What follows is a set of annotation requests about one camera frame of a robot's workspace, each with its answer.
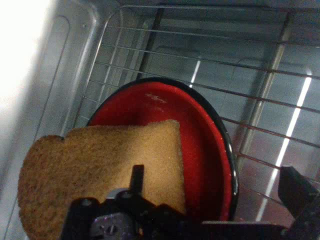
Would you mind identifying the red plate with black rim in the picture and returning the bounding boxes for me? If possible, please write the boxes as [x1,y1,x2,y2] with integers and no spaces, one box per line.
[86,77,240,223]

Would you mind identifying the brown toast slice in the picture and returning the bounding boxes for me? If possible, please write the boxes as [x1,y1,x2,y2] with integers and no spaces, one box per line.
[17,119,187,240]

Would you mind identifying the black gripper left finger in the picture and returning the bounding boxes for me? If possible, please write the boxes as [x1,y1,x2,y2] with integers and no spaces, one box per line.
[60,164,202,240]

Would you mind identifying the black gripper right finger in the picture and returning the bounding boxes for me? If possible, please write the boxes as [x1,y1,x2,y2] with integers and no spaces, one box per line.
[277,165,320,240]

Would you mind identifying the silver toaster oven body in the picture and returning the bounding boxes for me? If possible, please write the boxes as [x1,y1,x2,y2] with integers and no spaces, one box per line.
[0,0,320,240]

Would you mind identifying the metal wire oven rack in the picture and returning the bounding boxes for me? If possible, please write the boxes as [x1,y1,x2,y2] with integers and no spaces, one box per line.
[74,4,320,226]

